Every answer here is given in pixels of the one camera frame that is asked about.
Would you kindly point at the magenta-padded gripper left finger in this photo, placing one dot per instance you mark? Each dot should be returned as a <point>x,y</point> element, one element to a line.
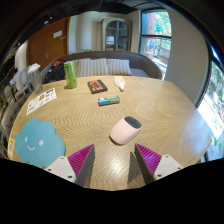
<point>61,166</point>

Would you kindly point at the blue cloud-shaped mouse pad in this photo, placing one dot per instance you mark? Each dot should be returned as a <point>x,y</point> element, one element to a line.
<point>36,141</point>

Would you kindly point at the large striped cushion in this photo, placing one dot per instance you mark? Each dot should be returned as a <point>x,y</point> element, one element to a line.
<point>91,67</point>

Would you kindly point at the grey tufted chair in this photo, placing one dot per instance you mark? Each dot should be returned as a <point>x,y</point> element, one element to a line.
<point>9,113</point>

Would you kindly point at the small striped cushion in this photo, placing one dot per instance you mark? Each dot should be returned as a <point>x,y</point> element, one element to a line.
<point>118,67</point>

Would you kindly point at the brown wooden door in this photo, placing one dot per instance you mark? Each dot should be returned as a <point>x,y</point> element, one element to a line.
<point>45,50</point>

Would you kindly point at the small green and blue pack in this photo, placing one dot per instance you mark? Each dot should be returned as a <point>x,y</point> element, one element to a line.
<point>108,100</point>

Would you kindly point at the white sticker sheet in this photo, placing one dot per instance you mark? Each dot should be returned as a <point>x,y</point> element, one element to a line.
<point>41,101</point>

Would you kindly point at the black bag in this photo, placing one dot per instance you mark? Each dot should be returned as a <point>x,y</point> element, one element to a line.
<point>56,73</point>

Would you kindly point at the glass-door cabinet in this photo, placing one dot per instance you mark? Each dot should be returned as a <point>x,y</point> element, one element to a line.
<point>116,35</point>

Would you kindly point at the black-framed window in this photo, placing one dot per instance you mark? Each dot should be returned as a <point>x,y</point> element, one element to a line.
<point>156,40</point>

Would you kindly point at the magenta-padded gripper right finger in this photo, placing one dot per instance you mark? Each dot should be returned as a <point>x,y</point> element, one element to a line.
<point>166,165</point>

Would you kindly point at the white squeeze tube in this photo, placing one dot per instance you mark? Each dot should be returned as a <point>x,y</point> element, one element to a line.
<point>119,82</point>

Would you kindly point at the grey curved sofa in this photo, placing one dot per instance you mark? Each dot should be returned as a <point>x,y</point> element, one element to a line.
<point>143,63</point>

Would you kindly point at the white door sign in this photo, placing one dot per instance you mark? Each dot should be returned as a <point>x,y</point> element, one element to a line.
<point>57,34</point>

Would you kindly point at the bright side window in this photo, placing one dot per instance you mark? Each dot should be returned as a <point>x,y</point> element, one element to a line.
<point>213,110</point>

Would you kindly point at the black box with orange print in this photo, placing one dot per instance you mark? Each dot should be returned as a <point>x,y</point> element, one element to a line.
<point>97,86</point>

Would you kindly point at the green drink can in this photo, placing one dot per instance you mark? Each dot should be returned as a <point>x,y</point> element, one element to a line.
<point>70,75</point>

